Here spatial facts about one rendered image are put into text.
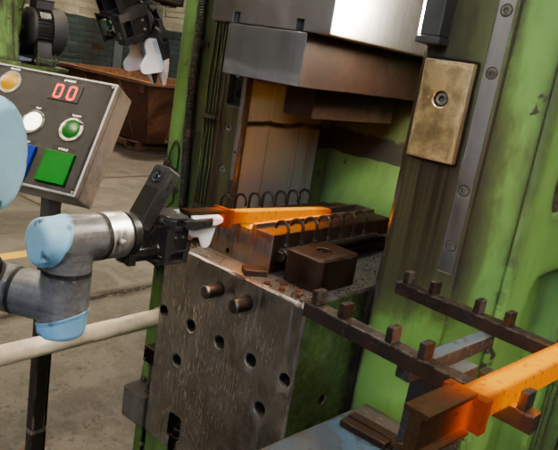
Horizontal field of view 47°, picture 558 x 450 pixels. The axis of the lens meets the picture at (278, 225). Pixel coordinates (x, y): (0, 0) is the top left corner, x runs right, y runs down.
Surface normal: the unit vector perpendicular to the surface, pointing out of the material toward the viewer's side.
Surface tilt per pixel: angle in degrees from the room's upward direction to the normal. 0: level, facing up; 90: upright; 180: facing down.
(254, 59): 90
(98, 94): 60
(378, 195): 90
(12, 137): 87
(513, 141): 90
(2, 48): 79
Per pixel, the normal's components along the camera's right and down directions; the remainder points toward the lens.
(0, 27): 0.69, 0.10
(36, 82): -0.17, -0.31
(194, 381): -0.66, 0.08
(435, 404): 0.16, -0.96
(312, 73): 0.74, 0.28
